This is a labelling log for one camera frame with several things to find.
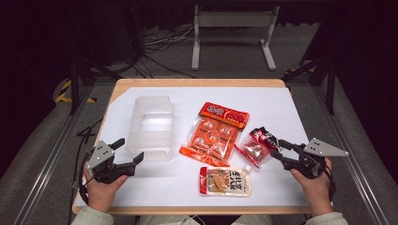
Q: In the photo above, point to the white sauce pouch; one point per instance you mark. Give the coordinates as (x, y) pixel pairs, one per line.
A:
(225, 182)

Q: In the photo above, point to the black metal stand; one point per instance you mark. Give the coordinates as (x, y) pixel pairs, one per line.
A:
(325, 78)

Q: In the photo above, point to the translucent plastic container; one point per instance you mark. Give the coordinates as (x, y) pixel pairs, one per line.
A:
(151, 128)

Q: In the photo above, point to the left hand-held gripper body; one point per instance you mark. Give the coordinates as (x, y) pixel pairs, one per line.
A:
(100, 153)

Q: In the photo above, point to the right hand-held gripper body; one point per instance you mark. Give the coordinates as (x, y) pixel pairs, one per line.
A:
(313, 156)

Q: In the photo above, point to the person's left hand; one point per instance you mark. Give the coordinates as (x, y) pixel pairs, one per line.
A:
(101, 190)

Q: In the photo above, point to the yellow and black floor tape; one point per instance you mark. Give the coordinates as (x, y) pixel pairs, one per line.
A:
(64, 93)

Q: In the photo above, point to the black and red food packet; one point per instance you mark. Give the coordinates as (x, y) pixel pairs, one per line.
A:
(258, 146)

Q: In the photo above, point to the orange snack packet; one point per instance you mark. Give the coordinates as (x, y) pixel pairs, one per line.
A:
(214, 134)

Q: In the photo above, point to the black tripod stand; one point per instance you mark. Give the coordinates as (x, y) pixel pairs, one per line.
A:
(75, 84)

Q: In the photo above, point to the white metal stand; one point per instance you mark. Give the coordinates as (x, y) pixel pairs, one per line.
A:
(233, 19)

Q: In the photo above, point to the person's right hand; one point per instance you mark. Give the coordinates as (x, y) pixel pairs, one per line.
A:
(313, 190)

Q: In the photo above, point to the aluminium rail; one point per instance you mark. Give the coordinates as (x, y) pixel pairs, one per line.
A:
(353, 156)
(50, 156)

